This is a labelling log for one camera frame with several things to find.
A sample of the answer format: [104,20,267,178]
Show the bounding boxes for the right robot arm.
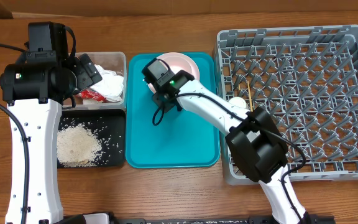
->
[142,69,310,223]

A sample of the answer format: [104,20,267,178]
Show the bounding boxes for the white cup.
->
[229,96,249,110]

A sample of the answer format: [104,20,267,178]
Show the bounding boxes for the large pink plate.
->
[151,52,200,80]

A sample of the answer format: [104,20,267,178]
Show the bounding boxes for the white rice pile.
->
[57,123,124,167]

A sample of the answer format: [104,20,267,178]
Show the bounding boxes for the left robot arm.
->
[0,51,102,223]

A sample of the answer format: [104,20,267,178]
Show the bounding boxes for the red snack wrapper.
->
[77,90,106,102]

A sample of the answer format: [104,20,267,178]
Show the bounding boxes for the grey dishwasher rack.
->
[214,25,358,181]

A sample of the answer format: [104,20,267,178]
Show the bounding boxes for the clear plastic waste bin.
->
[74,52,127,110]

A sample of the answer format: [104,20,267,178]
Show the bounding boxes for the white napkin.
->
[91,64,124,102]

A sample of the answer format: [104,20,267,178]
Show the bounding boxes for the black rectangular tray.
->
[58,109,126,168]

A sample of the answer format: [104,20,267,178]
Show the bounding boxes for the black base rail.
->
[58,212,278,224]

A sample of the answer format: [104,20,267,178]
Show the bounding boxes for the teal serving tray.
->
[126,54,220,169]

